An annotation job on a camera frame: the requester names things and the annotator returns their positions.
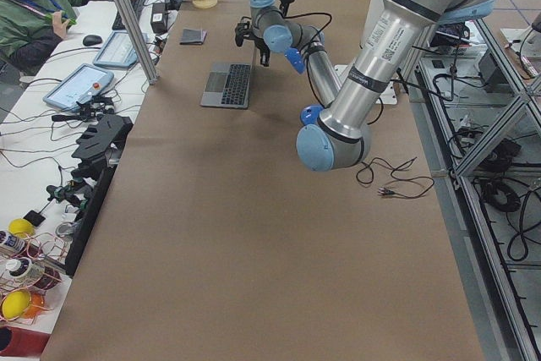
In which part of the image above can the grey laptop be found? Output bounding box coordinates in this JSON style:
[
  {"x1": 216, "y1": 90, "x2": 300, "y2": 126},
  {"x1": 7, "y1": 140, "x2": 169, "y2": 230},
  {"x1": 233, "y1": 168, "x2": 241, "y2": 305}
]
[{"x1": 199, "y1": 46, "x2": 254, "y2": 109}]

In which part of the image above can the blue desk lamp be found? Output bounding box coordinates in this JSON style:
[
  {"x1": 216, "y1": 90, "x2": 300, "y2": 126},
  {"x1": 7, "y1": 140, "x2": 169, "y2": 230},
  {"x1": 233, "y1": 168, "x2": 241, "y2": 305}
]
[{"x1": 284, "y1": 47, "x2": 324, "y2": 125}]

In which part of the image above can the folded grey cloth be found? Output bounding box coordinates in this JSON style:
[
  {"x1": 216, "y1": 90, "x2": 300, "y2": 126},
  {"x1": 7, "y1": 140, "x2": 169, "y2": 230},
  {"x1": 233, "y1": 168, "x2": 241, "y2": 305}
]
[{"x1": 179, "y1": 28, "x2": 207, "y2": 45}]

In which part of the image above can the black box on desk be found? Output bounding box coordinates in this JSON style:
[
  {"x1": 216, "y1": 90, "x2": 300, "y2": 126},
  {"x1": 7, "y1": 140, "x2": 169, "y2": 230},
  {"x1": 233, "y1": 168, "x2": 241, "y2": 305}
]
[{"x1": 150, "y1": 2, "x2": 168, "y2": 34}]

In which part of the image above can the black keyboard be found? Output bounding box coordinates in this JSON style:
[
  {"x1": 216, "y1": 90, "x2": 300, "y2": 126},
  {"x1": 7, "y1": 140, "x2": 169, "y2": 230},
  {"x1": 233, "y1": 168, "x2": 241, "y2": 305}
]
[{"x1": 111, "y1": 0, "x2": 147, "y2": 32}]

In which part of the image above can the far teach pendant tablet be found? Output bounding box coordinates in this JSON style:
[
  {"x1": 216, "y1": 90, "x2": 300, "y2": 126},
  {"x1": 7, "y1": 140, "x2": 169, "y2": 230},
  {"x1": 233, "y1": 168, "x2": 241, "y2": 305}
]
[{"x1": 93, "y1": 30, "x2": 138, "y2": 69}]

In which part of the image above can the teach pendant tablet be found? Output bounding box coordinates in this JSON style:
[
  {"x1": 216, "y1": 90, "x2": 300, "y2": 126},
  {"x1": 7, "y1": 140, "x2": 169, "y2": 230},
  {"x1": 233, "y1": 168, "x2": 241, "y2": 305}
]
[
  {"x1": 42, "y1": 63, "x2": 114, "y2": 112},
  {"x1": 93, "y1": 30, "x2": 138, "y2": 69}
]

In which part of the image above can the black computer mouse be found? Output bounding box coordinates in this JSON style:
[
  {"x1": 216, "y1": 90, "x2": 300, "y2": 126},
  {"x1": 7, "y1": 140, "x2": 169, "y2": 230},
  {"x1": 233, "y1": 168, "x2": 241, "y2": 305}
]
[{"x1": 82, "y1": 35, "x2": 103, "y2": 46}]

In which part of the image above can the near teach pendant tablet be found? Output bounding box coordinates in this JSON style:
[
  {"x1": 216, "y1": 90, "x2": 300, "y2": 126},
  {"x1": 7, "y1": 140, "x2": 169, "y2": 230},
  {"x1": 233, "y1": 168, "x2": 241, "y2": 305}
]
[{"x1": 42, "y1": 63, "x2": 114, "y2": 112}]

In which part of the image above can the black tool rack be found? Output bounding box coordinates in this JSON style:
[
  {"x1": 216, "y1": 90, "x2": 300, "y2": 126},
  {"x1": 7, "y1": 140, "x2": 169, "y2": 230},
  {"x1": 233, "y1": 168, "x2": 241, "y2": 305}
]
[{"x1": 64, "y1": 114, "x2": 134, "y2": 277}]

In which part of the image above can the person in green jacket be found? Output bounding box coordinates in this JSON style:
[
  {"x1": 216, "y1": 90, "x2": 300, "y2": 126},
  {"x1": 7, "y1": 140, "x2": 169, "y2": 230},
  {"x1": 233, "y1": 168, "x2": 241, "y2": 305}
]
[{"x1": 1, "y1": 0, "x2": 112, "y2": 76}]

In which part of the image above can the yellow ball upper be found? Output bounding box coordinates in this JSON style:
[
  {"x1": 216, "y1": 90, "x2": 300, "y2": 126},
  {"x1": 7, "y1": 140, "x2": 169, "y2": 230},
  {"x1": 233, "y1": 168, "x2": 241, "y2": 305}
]
[{"x1": 8, "y1": 218, "x2": 35, "y2": 238}]

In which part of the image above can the yellow ball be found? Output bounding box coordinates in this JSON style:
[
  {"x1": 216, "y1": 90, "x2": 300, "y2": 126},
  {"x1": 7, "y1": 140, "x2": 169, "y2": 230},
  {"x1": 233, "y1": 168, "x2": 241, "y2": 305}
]
[
  {"x1": 1, "y1": 290, "x2": 31, "y2": 320},
  {"x1": 8, "y1": 218, "x2": 35, "y2": 238}
]

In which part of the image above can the yellow ball lower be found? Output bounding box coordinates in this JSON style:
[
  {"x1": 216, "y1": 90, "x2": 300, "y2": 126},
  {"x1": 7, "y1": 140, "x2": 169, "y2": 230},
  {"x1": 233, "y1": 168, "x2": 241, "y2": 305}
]
[{"x1": 1, "y1": 290, "x2": 31, "y2": 320}]

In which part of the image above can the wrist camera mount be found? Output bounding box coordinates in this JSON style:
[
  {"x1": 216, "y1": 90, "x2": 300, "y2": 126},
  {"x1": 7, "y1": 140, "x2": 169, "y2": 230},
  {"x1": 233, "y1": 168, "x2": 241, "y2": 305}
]
[{"x1": 234, "y1": 16, "x2": 254, "y2": 47}]

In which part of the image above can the aluminium frame post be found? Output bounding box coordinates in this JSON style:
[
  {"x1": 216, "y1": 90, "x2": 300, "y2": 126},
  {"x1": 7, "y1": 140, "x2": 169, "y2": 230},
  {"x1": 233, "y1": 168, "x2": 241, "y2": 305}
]
[{"x1": 113, "y1": 0, "x2": 158, "y2": 85}]

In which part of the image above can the black lamp power cable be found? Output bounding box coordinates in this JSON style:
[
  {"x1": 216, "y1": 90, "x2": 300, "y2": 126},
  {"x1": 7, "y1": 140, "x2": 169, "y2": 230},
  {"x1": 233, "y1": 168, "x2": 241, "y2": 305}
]
[{"x1": 355, "y1": 156, "x2": 435, "y2": 200}]

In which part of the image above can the copper wire basket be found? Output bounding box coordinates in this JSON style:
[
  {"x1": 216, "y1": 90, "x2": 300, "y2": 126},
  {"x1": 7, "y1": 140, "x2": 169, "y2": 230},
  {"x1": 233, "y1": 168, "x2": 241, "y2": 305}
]
[{"x1": 1, "y1": 231, "x2": 68, "y2": 325}]

